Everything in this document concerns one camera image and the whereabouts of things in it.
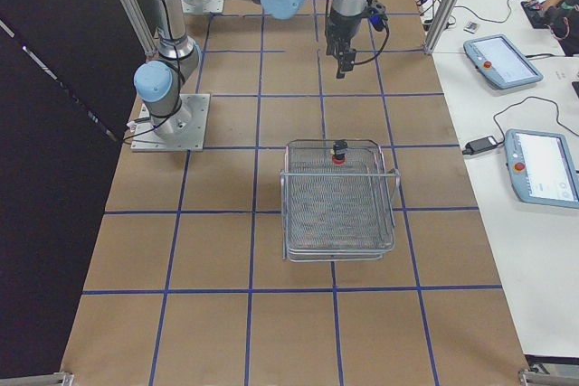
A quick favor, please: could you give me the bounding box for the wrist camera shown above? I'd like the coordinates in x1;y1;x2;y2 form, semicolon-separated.
365;0;388;32

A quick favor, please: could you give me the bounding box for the teach pendant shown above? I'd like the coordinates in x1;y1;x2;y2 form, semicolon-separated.
504;129;578;209
463;34;544;89

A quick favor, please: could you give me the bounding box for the red emergency stop button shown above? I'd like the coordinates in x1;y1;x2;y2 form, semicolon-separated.
330;139;348;165

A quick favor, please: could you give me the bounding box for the far teach pendant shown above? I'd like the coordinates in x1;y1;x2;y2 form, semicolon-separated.
463;34;544;89

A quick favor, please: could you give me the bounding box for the black power adapter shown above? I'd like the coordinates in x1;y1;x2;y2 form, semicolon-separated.
462;136;498;155

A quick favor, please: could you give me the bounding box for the black camera cable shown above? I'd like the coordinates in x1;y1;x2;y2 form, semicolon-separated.
352;19;391;66

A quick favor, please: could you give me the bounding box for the silver wire mesh shelf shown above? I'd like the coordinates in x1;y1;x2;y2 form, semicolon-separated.
280;139;400;262

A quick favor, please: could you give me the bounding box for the near teach pendant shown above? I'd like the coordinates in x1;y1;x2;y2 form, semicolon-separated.
504;129;578;209

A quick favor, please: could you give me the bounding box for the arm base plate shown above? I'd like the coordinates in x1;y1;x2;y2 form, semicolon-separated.
130;94;210;152
182;0;224;15

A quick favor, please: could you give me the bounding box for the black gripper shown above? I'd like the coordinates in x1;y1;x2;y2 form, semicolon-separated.
325;7;364;79

